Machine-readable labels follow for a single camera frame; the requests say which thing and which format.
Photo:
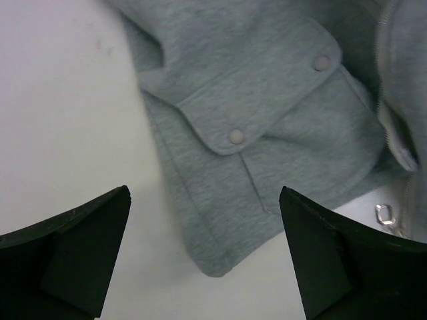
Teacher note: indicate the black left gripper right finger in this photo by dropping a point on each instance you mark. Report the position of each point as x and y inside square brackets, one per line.
[346, 270]

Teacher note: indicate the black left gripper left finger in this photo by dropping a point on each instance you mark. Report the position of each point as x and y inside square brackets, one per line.
[61, 268]

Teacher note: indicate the grey zip-up jacket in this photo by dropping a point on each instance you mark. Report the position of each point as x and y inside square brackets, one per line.
[247, 97]

